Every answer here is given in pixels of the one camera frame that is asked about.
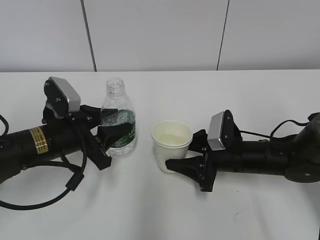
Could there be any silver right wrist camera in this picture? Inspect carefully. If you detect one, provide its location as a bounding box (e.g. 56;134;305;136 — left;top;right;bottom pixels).
207;109;243;151

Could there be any white paper cup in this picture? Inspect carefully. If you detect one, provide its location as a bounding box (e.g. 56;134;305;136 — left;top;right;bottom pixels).
151;120;193;174

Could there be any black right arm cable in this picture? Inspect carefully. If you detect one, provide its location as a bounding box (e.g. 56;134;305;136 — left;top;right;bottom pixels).
240;119;310;141

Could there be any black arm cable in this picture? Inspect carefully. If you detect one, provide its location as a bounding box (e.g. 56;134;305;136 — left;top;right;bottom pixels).
0;113;88;210
240;119;310;141

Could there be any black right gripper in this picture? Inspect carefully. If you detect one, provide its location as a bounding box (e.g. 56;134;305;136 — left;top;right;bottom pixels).
165;129;217;192

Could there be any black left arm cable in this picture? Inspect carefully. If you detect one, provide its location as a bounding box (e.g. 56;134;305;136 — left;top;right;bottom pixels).
0;113;88;210

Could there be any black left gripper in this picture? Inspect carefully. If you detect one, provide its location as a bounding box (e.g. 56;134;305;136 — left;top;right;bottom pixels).
41;104;135;170

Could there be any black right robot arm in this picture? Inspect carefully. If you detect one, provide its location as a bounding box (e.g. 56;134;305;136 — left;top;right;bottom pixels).
165;109;320;192

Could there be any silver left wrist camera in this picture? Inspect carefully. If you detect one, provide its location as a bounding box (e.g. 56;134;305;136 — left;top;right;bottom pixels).
43;76;81;119

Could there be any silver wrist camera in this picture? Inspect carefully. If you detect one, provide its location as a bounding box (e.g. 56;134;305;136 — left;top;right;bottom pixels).
43;76;81;119
207;109;243;151

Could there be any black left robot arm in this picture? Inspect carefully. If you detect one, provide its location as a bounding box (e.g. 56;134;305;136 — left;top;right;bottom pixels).
0;105;133;182

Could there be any clear water bottle green label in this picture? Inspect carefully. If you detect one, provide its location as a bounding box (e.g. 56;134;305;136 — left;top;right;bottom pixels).
100;77;136;155

